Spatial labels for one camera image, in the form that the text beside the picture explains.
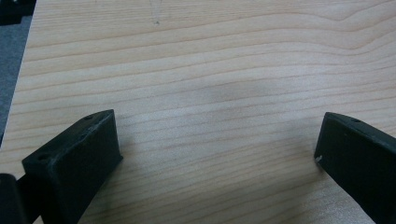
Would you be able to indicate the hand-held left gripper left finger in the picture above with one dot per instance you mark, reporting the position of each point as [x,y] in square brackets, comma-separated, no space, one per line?
[73,169]

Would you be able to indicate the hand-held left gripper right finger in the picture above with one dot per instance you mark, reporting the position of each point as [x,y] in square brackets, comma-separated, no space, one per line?
[358,165]

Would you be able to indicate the black object at table corner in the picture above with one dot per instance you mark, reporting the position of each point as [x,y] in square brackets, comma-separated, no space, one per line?
[14,9]

